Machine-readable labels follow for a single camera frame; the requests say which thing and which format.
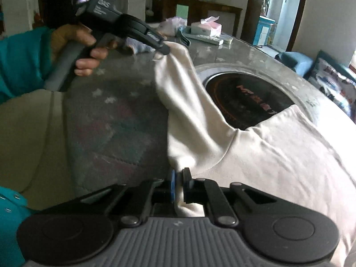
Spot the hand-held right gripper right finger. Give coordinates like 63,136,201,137
182,168,279,227

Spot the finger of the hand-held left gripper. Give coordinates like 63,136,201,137
119,30,171,56
135,19,168,43

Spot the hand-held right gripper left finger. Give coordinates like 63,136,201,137
36,170,176,227

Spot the white garment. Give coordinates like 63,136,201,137
153,41,356,267

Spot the person's left forearm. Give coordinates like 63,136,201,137
0,26,57,105

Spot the person's left hand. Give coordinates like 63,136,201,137
51,24,121,77

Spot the white plastic bag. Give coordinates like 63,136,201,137
158,17,187,36

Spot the small blue white cloth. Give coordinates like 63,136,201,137
124,37,157,55

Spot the pink tissue box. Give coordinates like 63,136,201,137
190,16,223,37

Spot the dark wooden cabinet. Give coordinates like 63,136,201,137
159,0,243,37

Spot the grey star-print cloth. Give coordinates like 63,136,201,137
63,51,174,199

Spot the black induction cooktop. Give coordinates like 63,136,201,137
204,72,296,132

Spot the light blue box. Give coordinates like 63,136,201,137
253,15,276,47

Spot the blue sofa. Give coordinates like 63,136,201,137
275,49,356,80

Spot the teal jacket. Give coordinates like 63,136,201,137
0,185,38,267

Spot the printed cushion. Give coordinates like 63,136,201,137
307,57,356,119

